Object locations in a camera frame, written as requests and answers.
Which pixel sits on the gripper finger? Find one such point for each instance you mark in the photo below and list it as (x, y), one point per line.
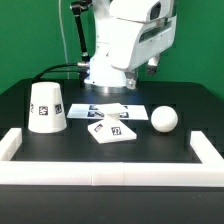
(131, 79)
(152, 65)

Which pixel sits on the white lamp bulb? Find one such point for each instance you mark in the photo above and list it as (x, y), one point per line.
(164, 119)

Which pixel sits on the white lamp base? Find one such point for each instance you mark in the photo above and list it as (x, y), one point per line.
(110, 128)

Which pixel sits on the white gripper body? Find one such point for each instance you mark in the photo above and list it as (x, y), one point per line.
(134, 43)

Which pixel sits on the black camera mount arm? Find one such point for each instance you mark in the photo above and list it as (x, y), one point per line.
(78, 7)

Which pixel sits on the white U-shaped fence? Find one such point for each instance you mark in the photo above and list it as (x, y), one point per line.
(209, 172)

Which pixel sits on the white marker sheet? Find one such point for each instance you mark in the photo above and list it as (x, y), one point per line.
(97, 111)

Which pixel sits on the white lamp shade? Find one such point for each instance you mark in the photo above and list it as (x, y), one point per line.
(46, 113)

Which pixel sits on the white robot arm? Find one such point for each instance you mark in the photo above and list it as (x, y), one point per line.
(103, 77)

